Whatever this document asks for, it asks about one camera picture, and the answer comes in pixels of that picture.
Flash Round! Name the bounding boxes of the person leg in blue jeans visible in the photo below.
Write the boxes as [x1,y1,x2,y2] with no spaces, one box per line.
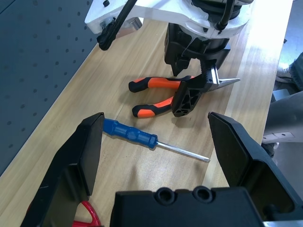
[290,52,303,90]

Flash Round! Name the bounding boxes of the small blue screwdriver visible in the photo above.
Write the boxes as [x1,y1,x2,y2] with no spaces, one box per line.
[102,118,211,163]

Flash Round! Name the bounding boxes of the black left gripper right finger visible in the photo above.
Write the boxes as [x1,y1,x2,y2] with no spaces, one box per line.
[207,111,303,222]

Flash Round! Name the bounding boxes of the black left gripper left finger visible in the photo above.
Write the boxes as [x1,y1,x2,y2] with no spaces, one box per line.
[21,112,105,227]

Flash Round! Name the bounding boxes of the dark grey metal pegboard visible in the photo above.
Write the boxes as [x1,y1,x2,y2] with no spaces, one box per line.
[0,0,100,177]

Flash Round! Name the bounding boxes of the red handled scissors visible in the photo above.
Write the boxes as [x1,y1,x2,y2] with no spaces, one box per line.
[72,200,102,227]

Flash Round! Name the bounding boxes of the orange black needle-nose pliers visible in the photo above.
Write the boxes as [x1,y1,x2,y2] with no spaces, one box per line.
[128,75,241,118]

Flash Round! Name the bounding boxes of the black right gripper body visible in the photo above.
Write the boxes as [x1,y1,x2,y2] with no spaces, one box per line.
[164,22,232,71]

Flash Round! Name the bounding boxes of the silver right robot leg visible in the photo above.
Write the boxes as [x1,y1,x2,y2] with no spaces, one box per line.
[261,91,303,145]

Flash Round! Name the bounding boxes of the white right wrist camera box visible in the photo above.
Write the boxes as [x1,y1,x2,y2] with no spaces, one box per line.
[84,0,255,40]

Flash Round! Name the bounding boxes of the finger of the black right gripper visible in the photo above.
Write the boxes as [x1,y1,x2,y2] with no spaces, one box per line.
[171,60,220,118]
[173,57,190,77]

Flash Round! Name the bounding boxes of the grey foot pedal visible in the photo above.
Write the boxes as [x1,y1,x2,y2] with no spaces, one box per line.
[272,89,288,103]

